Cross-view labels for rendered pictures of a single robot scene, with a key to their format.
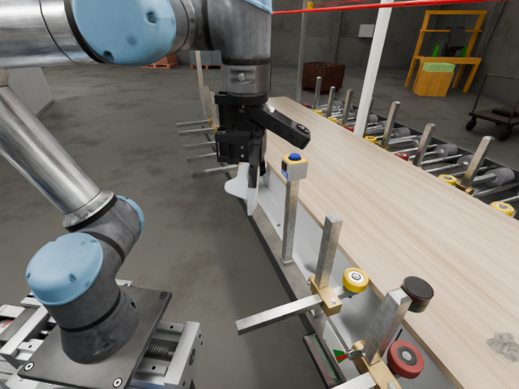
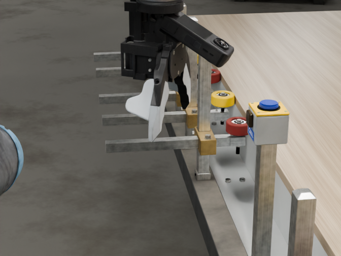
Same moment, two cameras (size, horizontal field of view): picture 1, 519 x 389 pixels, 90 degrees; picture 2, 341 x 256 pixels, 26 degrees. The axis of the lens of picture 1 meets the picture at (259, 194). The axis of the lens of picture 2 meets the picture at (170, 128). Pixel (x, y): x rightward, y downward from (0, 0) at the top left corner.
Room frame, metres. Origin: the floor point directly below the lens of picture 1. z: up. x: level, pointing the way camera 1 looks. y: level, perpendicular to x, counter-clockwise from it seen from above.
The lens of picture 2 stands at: (-0.61, -0.23, 1.76)
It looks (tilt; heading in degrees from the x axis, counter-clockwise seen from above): 22 degrees down; 12
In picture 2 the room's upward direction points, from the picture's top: straight up
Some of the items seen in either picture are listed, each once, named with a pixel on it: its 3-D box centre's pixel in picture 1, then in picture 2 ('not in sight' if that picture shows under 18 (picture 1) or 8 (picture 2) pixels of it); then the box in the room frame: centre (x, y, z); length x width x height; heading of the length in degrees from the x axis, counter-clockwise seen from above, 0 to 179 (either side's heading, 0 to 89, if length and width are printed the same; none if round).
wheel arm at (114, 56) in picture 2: (201, 123); (143, 55); (2.39, 0.54, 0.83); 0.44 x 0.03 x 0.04; 110
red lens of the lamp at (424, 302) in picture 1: (416, 290); not in sight; (0.36, -0.34, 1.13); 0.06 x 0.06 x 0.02
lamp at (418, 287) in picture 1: (402, 316); not in sight; (0.36, -0.34, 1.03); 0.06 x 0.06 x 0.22; 20
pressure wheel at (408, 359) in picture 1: (400, 365); not in sight; (0.33, -0.37, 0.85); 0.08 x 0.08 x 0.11
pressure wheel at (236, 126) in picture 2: not in sight; (238, 136); (1.51, 0.02, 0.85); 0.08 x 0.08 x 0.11
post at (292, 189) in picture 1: (289, 223); (261, 231); (0.82, -0.12, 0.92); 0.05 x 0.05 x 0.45; 20
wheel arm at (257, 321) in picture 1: (301, 306); not in sight; (0.51, -0.14, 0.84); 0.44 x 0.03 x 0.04; 110
